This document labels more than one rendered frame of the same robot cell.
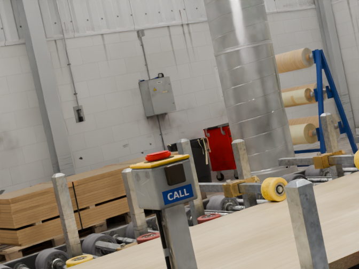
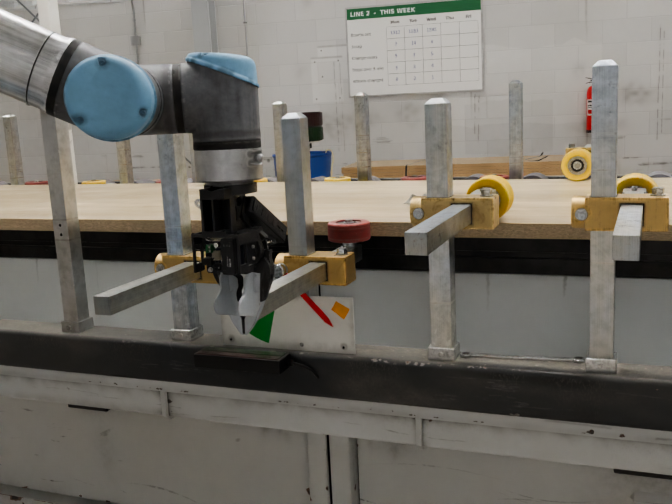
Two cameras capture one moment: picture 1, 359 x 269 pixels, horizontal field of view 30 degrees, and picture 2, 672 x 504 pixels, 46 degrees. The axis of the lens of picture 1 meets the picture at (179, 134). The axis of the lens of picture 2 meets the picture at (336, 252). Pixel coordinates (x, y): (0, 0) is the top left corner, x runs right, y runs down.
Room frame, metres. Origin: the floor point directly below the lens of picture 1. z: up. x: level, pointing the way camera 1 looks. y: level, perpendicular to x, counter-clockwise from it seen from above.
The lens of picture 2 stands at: (0.53, -1.52, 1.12)
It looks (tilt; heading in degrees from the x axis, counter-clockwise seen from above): 11 degrees down; 53
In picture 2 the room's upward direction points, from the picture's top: 3 degrees counter-clockwise
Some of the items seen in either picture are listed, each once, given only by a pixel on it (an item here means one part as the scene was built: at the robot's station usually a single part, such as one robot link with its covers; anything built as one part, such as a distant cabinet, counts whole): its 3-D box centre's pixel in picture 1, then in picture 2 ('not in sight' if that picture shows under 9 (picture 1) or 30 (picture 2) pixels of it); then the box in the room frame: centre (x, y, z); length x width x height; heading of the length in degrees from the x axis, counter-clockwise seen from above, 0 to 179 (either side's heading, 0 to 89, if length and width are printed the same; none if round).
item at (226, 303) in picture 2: not in sight; (226, 304); (1.03, -0.58, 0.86); 0.06 x 0.03 x 0.09; 31
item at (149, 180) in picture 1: (164, 183); not in sight; (1.02, 0.04, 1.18); 0.07 x 0.07 x 0.08; 31
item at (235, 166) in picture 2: not in sight; (231, 167); (1.05, -0.59, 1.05); 0.10 x 0.09 x 0.05; 121
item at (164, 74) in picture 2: not in sight; (134, 100); (0.94, -0.54, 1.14); 0.12 x 0.12 x 0.09; 60
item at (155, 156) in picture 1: (158, 158); not in sight; (1.02, 0.04, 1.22); 0.04 x 0.04 x 0.02
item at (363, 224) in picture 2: not in sight; (349, 249); (1.42, -0.37, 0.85); 0.08 x 0.08 x 0.11
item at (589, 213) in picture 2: not in sight; (619, 212); (1.56, -0.85, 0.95); 0.14 x 0.06 x 0.05; 121
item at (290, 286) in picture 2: not in sight; (308, 277); (1.25, -0.47, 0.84); 0.43 x 0.03 x 0.04; 31
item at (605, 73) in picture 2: not in sight; (603, 224); (1.55, -0.83, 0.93); 0.04 x 0.04 x 0.48; 31
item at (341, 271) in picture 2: not in sight; (315, 267); (1.30, -0.42, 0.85); 0.14 x 0.06 x 0.05; 121
